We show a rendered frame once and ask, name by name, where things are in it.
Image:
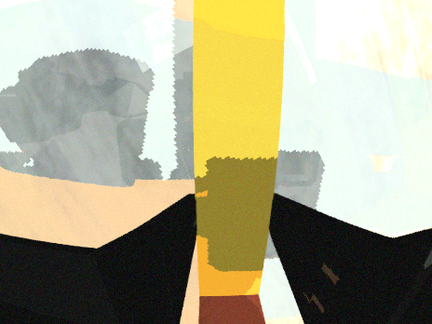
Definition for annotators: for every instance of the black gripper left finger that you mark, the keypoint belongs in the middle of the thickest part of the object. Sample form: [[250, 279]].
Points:
[[137, 278]]

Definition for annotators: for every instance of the yellow and orange bar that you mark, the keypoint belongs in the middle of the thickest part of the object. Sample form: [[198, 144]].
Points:
[[237, 91]]

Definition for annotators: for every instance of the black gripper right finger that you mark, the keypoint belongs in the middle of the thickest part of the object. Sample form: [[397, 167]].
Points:
[[340, 273]]

